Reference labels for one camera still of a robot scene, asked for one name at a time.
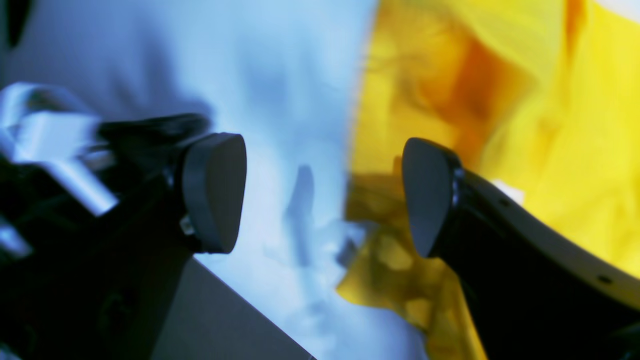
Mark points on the yellow T-shirt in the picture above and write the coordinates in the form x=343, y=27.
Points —
x=539, y=95

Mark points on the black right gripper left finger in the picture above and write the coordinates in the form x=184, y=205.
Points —
x=78, y=286

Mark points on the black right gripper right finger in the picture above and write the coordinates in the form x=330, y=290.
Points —
x=532, y=294

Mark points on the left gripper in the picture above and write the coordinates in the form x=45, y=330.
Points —
x=47, y=127

